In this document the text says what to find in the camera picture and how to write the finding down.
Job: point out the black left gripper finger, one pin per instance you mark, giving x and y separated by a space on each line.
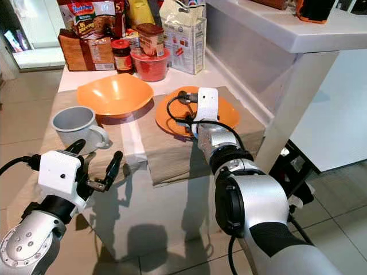
75 146
115 165

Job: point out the grey mug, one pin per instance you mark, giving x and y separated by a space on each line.
74 129

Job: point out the orange plate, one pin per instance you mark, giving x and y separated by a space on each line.
169 117

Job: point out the beige cloth placemat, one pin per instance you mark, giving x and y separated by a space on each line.
172 157
119 134

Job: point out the orange bowl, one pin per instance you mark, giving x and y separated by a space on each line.
114 94

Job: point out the red plastic container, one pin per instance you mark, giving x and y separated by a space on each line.
149 67

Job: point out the white paper food bag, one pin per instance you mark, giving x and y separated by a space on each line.
182 43

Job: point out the canister with brown lid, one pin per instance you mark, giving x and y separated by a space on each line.
151 41

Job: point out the dark jar with red lid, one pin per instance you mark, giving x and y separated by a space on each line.
121 58

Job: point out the brown cardboard food box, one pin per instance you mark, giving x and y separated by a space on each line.
83 52

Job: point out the colourful packets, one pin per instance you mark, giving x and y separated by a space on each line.
14 41

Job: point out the yellow food bag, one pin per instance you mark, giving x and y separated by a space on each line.
140 10

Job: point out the instant noodle packet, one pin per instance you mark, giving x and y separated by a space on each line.
92 22

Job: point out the white raised counter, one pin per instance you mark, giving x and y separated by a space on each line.
275 28

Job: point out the white cabinet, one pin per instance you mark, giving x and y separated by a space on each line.
34 23

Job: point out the orange and black item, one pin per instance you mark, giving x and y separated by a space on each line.
315 10

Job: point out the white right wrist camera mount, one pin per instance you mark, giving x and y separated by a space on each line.
206 103

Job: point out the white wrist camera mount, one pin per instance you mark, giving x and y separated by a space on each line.
58 172
206 103

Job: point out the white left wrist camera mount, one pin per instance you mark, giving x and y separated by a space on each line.
58 172

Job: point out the black chair frame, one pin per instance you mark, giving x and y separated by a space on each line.
292 166

